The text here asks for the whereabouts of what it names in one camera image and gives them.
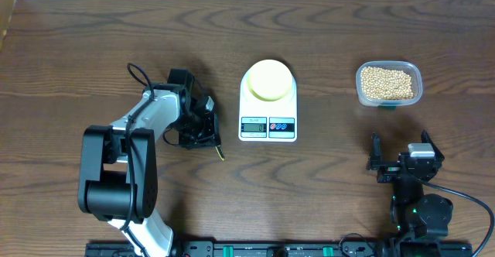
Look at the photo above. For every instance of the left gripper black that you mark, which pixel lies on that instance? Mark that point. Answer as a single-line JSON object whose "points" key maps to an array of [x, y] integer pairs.
{"points": [[210, 135]]}

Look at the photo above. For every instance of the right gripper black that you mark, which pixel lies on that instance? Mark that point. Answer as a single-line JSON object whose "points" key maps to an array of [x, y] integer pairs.
{"points": [[387, 171]]}

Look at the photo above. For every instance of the yellow measuring scoop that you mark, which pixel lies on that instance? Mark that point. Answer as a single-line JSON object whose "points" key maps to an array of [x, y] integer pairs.
{"points": [[220, 152]]}

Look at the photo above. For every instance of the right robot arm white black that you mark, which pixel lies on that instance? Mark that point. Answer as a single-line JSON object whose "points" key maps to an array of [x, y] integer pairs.
{"points": [[422, 219]]}

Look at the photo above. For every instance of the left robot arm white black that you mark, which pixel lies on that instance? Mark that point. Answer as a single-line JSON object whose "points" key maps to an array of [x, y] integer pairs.
{"points": [[118, 181]]}

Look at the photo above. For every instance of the white digital kitchen scale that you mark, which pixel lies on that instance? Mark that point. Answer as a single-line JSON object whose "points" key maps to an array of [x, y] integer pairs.
{"points": [[267, 121]]}

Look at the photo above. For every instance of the pale yellow bowl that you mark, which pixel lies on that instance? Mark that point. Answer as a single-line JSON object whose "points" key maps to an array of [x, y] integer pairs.
{"points": [[269, 80]]}

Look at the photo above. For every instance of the clear plastic container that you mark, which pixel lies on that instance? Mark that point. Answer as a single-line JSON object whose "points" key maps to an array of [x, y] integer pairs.
{"points": [[408, 68]]}

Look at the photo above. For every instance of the soybeans in container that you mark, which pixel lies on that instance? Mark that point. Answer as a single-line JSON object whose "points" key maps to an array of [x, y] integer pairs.
{"points": [[383, 84]]}

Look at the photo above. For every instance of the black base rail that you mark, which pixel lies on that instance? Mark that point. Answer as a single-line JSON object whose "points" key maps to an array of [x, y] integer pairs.
{"points": [[351, 245]]}

